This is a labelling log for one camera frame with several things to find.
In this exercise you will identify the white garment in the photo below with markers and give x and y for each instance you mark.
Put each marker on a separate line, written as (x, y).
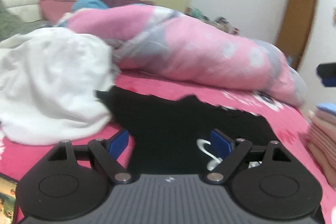
(52, 77)

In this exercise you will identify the green patterned cloth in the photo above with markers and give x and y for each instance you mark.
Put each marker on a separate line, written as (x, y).
(10, 22)

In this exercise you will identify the blue garment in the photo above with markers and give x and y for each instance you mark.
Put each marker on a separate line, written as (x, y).
(88, 3)

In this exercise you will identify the tan folded cloth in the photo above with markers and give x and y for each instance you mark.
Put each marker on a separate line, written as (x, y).
(325, 163)

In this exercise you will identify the pink checked folded cloth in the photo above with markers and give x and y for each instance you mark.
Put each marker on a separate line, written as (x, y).
(324, 138)

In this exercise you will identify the blue face mask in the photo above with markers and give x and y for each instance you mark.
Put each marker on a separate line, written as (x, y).
(291, 60)

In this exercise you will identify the pink floral blanket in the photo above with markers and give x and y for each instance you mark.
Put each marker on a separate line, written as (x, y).
(283, 129)

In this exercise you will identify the brown wooden door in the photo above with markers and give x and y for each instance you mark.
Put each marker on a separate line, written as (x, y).
(296, 27)

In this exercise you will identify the black smartphone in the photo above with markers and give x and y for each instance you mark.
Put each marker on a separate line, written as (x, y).
(8, 200)

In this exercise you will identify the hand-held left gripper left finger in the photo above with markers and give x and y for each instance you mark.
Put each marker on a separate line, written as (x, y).
(119, 142)

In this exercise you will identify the pink grey floral quilt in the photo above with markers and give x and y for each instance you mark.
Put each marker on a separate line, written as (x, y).
(189, 50)

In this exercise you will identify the blue folded cloth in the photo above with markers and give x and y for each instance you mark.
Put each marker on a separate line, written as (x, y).
(328, 108)

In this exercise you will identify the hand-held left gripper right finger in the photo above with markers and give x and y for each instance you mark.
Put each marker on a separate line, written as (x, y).
(220, 142)

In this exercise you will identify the black printed t-shirt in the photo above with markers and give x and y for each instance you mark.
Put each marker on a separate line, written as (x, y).
(170, 129)

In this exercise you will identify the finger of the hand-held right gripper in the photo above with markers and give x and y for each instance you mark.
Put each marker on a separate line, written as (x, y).
(328, 74)

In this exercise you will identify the pink pillow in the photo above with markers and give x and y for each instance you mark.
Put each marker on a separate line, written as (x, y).
(55, 10)

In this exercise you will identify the dresser clutter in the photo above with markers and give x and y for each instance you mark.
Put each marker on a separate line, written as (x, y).
(215, 20)

